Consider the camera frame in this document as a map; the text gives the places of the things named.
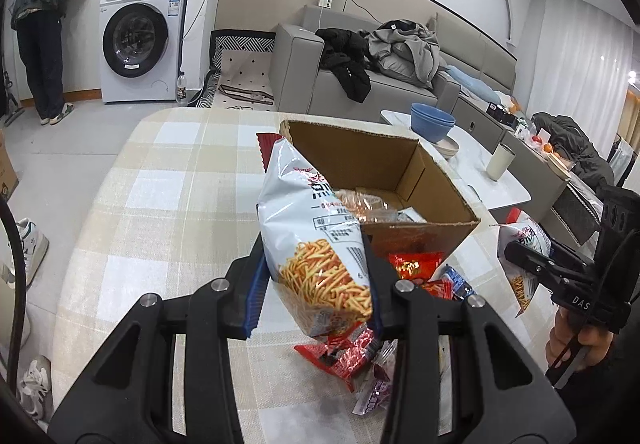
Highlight blue bowl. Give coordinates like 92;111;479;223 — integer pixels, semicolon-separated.
410;102;457;127
413;121;455;143

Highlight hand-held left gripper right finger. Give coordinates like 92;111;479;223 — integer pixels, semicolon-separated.
361;233;577;444

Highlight white coffee table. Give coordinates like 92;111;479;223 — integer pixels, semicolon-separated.
380;110;532;225

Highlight closed brown cardboard box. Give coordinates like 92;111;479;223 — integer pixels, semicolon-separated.
0;129;20;201

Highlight shiny red snack packet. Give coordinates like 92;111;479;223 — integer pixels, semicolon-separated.
294;324;377;393

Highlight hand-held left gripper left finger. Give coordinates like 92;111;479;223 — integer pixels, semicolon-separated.
47;239;275;444

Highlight light blue pillow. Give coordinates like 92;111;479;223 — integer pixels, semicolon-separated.
444;65;502;103

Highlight white fries snack bag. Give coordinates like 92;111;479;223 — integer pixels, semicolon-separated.
256;131;376;340
496;208;552;318

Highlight beige cup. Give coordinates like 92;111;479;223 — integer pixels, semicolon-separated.
486;143;517;182

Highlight small black box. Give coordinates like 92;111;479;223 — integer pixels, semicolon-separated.
486;102;517;128

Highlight purple candy bag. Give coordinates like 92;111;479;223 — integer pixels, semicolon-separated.
352;339;399;417

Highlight grey sofa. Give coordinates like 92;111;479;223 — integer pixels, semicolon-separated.
270;4;518;126

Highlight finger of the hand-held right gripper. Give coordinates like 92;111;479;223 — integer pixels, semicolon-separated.
504;241;571;289
547;236;597;269

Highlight black jacket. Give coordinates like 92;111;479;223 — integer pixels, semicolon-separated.
316;27;374;104

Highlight white grey sneaker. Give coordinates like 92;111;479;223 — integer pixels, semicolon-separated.
17;355;52;421

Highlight white washing machine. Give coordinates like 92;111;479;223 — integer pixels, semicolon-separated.
99;0;192;104

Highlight floor vacuum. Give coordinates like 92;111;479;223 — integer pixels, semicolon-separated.
0;69;27;121

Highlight folded patterned mat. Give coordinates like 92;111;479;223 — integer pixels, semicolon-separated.
200;30;277;111

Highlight red yellow snack packet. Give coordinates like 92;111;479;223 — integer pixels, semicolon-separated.
389;251;446;283

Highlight person's right hand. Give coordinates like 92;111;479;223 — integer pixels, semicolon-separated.
545;310;616;386

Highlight red snack bag blue logo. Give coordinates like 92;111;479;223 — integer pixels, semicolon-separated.
425;264;477;301

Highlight grey jacket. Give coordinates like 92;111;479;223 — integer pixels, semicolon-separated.
367;19;442;91

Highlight person's right forearm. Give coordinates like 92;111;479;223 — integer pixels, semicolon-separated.
555;339;640;444

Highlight clear wrapped bread packet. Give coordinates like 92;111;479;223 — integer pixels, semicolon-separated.
334;189;402;226

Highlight dark jacket on chair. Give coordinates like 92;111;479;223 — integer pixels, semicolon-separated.
531;113;616;186

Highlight white curtain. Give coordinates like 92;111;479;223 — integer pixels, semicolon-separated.
529;0;640;137

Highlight oranges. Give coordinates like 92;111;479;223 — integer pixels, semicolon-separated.
531;136;563;160

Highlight black cable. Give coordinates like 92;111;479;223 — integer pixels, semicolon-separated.
0;196;29;377

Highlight white green sneaker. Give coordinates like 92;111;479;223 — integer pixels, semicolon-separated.
0;218;50;288

